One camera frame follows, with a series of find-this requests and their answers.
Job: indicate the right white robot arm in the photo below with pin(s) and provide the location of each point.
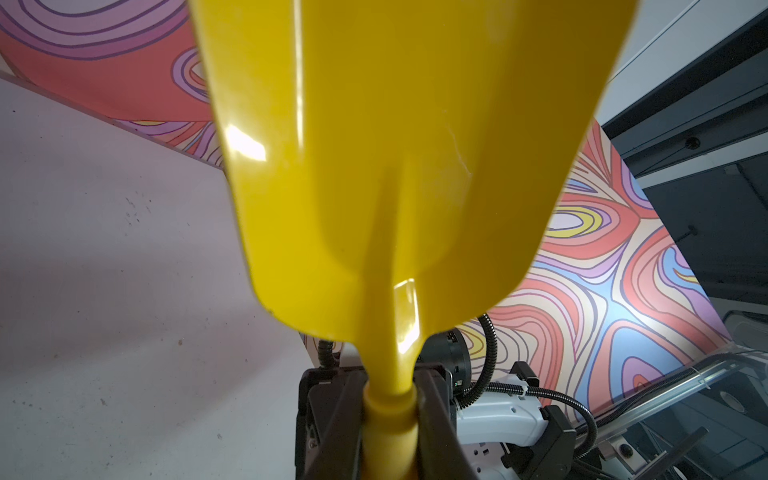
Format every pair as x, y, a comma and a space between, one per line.
507, 429

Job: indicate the yellow plastic shovel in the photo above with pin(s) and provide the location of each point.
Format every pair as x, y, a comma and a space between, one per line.
394, 165

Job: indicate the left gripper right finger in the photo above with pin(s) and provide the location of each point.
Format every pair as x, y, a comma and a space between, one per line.
439, 453

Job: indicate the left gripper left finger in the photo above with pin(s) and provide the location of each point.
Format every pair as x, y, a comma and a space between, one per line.
328, 432

